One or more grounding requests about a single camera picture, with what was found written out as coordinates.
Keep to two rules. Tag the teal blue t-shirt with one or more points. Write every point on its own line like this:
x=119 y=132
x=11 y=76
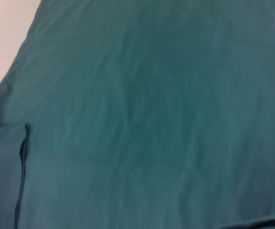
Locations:
x=151 y=107

